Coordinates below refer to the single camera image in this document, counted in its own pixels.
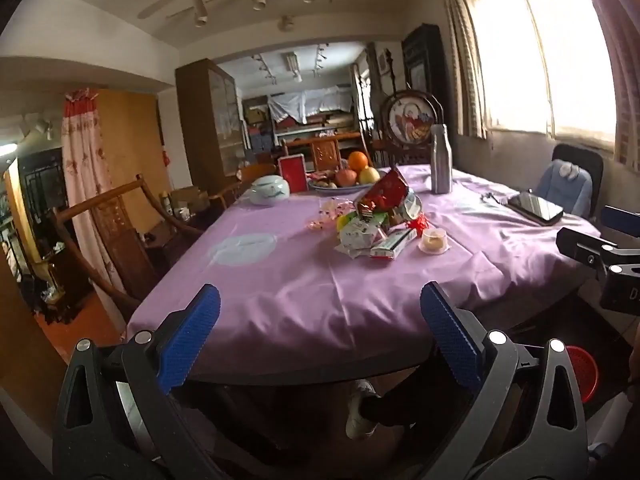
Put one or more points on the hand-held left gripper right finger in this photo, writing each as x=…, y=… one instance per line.
x=452, y=345

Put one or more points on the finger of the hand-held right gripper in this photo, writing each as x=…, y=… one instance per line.
x=620, y=219
x=580, y=247

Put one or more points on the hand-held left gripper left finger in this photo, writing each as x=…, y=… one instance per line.
x=192, y=330

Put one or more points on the red mesh basket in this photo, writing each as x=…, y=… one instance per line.
x=582, y=370

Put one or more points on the yellow wrapper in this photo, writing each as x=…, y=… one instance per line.
x=342, y=222

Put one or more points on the black phone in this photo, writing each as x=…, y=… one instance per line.
x=535, y=207

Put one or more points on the black office chair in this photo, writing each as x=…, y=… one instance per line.
x=590, y=160

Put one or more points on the key bunch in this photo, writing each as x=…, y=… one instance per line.
x=492, y=197

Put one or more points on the yellow jelly cup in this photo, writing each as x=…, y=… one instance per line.
x=433, y=241

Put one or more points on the dining table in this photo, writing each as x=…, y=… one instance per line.
x=300, y=377

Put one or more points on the person's white shoe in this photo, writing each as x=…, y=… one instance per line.
x=357, y=415

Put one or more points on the purple tablecloth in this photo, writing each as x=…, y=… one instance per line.
x=310, y=300

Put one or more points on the wooden armchair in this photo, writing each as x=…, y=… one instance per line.
x=115, y=230

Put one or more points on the red shredded ribbon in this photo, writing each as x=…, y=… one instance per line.
x=416, y=222

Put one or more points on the cardboard box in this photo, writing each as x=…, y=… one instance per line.
x=190, y=197

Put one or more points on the pale ceramic jar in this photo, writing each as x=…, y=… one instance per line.
x=269, y=191

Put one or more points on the silver metal bottle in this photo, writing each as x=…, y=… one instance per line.
x=441, y=165

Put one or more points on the red snack bag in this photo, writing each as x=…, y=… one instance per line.
x=385, y=192

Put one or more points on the clear plastic wrapper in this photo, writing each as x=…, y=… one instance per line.
x=325, y=215

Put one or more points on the red box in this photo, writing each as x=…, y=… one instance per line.
x=292, y=175

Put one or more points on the window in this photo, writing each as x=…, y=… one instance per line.
x=525, y=60

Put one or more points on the yellow fruit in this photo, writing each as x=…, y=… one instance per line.
x=370, y=175

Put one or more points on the blue fruit plate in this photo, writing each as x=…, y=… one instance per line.
x=320, y=186

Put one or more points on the red apple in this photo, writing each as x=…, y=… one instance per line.
x=346, y=178

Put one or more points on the pink floral curtain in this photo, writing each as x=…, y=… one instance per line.
x=85, y=160

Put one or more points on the orange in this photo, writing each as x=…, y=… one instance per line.
x=358, y=161

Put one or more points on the wooden glass cabinet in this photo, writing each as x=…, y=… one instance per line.
x=210, y=120

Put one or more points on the round decorative screen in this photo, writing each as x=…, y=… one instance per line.
x=407, y=120

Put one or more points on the carved wooden chair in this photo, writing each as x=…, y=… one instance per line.
x=325, y=155

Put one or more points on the checked window curtain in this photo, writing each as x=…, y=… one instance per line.
x=462, y=60

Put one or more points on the dark carved cabinet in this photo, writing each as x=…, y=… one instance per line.
x=420, y=55

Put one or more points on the white hanging cloth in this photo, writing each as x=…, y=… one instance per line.
x=310, y=102

